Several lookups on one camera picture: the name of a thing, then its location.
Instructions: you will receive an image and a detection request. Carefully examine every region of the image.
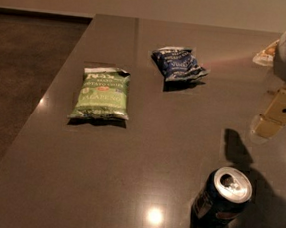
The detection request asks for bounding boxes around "blue chips bag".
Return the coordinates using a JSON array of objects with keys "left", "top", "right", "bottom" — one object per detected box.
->
[{"left": 152, "top": 46, "right": 208, "bottom": 82}]

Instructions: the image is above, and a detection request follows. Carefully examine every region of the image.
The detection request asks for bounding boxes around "green jalapeno chips bag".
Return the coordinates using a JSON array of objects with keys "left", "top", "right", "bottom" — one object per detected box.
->
[{"left": 69, "top": 67, "right": 131, "bottom": 120}]

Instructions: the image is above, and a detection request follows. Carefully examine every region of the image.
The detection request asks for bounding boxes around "blue pepsi can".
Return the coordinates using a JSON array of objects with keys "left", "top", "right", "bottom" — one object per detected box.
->
[{"left": 191, "top": 167, "right": 252, "bottom": 228}]

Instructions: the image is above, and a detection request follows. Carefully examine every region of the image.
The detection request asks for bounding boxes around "clear snack jar black lid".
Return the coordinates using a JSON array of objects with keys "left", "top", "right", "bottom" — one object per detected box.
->
[{"left": 253, "top": 41, "right": 278, "bottom": 68}]

